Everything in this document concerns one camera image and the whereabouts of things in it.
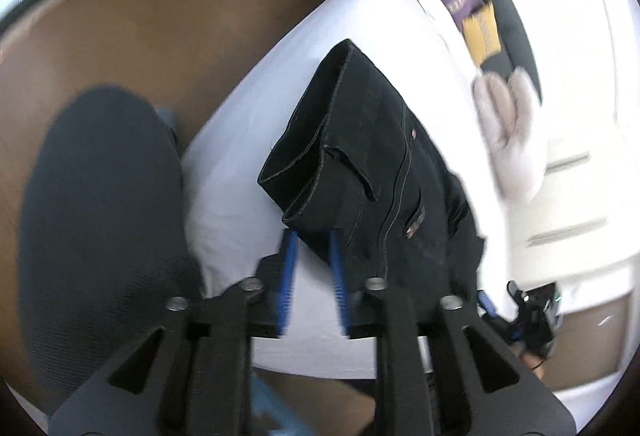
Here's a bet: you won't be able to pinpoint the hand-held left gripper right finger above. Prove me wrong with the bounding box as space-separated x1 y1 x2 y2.
327 230 578 436

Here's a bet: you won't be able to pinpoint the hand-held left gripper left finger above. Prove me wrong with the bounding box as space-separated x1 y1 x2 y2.
47 228 301 436

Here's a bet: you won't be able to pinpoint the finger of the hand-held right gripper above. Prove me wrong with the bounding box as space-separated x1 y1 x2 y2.
477 291 498 321

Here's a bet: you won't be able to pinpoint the black pants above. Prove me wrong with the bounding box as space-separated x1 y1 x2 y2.
257 38 486 332

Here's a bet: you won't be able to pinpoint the white sheeted bed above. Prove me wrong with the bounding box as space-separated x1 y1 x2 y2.
182 0 551 379

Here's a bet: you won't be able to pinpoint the white wardrobe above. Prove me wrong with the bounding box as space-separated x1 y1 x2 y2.
465 0 640 311

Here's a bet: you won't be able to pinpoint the yellow patterned pillow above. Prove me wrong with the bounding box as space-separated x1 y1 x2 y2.
461 0 502 66

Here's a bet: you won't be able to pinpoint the white flat pillow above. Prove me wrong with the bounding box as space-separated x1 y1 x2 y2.
397 0 481 76

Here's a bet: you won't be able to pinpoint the grey padded headboard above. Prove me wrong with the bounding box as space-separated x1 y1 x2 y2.
435 0 543 101

